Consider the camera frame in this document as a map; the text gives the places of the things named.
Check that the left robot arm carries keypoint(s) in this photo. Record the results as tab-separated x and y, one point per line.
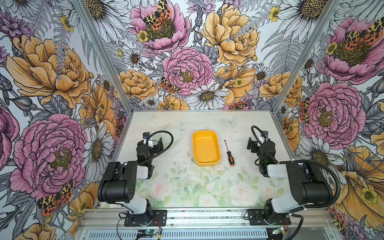
118	184

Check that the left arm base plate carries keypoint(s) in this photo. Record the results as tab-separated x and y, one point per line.
154	219

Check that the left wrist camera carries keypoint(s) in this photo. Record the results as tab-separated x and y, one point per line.
146	135

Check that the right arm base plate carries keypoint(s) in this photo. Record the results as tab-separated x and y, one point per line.
259	217

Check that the green circuit board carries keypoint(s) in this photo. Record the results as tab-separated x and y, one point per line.
278	231
146	234

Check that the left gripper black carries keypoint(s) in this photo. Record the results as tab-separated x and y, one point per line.
148	144

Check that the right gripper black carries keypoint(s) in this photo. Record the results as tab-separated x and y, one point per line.
256	145

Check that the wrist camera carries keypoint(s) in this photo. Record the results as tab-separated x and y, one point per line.
146	135
264	136

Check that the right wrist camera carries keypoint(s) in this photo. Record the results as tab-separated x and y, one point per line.
264	136

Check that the green circuit board left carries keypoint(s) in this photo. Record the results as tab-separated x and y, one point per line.
146	234

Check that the black orange screwdriver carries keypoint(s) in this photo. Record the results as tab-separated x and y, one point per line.
230	157

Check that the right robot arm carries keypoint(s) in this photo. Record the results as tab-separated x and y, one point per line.
307	186

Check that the yellow plastic bin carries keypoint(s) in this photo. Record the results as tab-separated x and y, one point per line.
206	148

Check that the green circuit board right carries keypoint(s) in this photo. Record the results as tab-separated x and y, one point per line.
278	231

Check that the aluminium front rail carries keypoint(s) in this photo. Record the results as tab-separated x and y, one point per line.
207	224

